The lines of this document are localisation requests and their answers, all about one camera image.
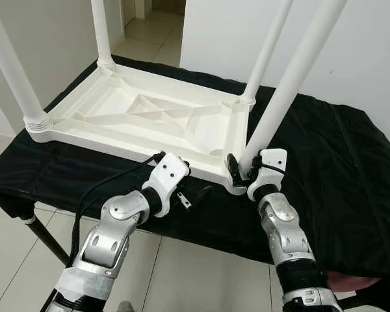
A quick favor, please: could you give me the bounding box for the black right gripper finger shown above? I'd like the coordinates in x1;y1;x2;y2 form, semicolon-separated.
226;153;243;187

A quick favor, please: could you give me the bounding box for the white plastic table top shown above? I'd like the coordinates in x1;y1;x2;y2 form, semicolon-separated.
26;60;256;196

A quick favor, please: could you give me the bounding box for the black cloth table cover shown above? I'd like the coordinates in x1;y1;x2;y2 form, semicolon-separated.
0;55;390;301

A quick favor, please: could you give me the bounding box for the black metal table leg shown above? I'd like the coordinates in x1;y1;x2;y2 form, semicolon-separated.
340;292;385;311
21;216;73;268

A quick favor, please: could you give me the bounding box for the pink cushion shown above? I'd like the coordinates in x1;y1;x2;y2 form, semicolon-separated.
328;272;382;293

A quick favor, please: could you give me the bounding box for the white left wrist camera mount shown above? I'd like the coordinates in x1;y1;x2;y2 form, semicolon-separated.
141;153;191;218

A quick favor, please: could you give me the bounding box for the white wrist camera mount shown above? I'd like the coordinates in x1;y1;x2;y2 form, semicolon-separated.
141;153;191;218
246;148;289;202

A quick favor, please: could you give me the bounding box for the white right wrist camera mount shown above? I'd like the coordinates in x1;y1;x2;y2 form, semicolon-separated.
246;148;289;202

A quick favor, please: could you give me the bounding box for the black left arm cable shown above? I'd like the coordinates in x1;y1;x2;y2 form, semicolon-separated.
68;151;168;255

